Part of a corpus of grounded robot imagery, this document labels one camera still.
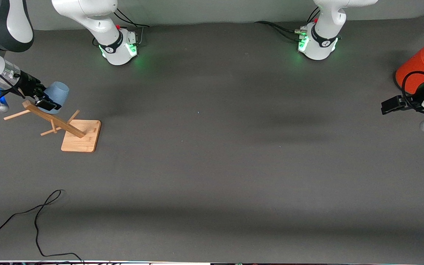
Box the dark grey table mat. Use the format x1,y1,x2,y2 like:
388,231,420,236
0,15,424,264

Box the wooden cup rack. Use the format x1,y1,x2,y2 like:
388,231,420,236
3,100,102,152

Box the light blue plastic cup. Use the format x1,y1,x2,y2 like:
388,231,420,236
45,82,70,114

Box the black left arm base cables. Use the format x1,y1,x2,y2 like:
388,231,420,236
254,7,341,41

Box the black arm base cables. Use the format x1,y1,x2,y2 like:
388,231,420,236
254,7,341,41
92,7,150,47

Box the black right arm base cables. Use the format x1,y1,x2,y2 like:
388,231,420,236
92,7,150,47

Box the loose thin black cable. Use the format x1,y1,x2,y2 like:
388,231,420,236
0,190,85,264

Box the orange cylindrical can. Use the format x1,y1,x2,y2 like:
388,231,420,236
395,37,424,94

